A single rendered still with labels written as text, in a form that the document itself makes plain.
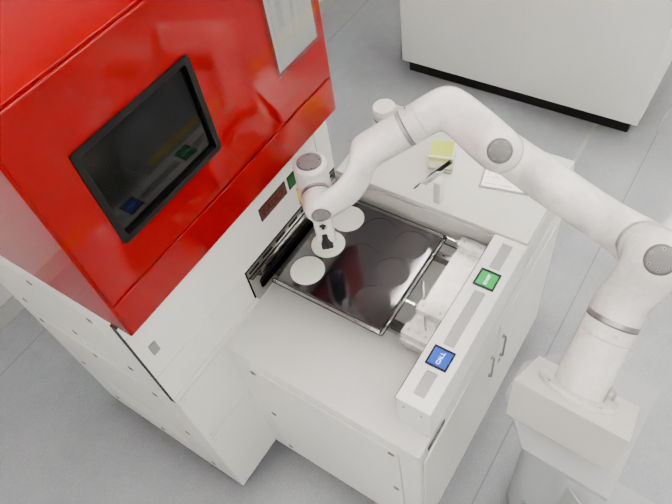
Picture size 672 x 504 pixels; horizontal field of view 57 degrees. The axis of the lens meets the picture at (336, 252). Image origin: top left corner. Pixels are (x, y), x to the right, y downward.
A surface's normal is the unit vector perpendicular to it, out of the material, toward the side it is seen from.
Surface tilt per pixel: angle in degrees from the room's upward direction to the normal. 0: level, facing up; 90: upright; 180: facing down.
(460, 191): 0
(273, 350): 0
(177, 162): 90
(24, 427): 0
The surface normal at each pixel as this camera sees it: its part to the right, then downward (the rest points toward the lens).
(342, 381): -0.12, -0.59
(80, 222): 0.83, 0.37
